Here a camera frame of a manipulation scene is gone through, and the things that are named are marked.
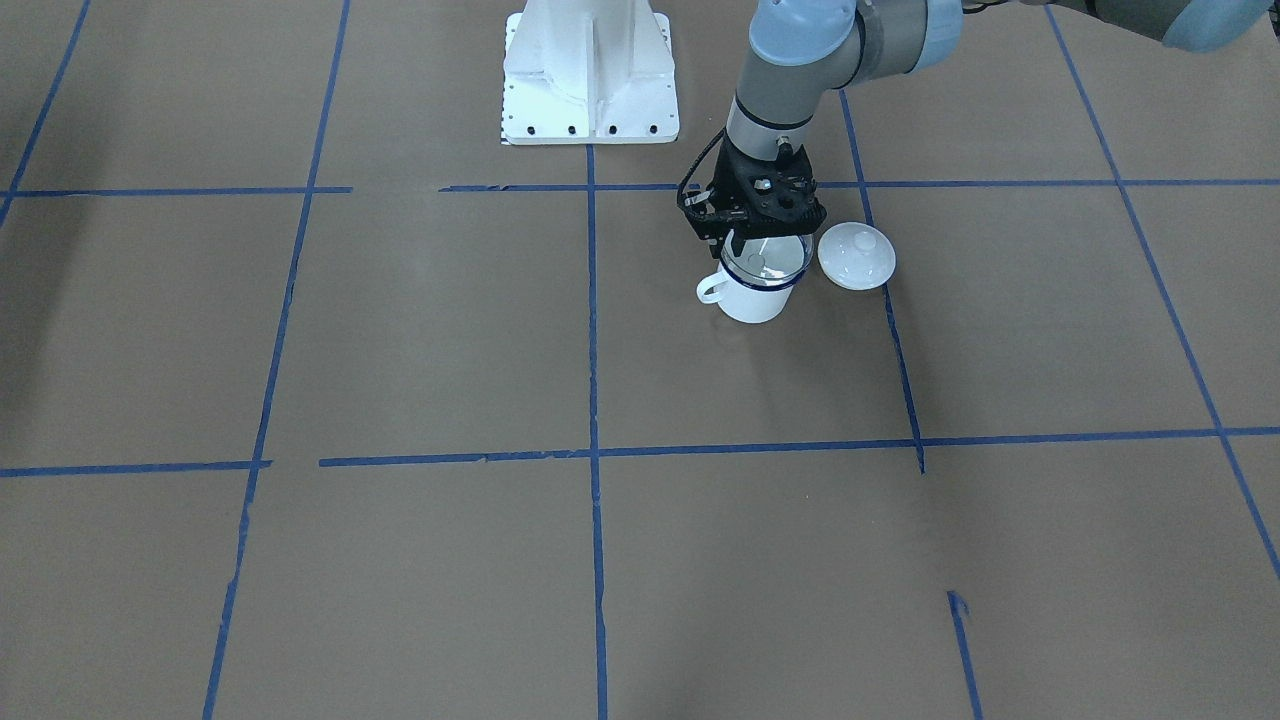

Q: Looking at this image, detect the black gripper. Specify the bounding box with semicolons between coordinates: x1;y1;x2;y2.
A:
678;138;827;243

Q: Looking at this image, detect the clear glass funnel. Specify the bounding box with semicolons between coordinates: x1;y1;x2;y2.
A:
719;231;814;291

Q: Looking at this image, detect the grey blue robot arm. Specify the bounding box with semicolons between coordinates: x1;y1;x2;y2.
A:
676;1;982;256

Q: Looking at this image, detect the white enamel mug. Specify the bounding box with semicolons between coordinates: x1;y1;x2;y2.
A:
695;264;806;324

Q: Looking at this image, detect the white ceramic lid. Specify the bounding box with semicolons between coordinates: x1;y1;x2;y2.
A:
817;222;897;291

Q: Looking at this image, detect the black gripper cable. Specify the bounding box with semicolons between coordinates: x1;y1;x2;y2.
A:
677;128;727;211

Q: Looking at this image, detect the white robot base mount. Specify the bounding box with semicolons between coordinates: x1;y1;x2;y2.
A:
500;1;680;146

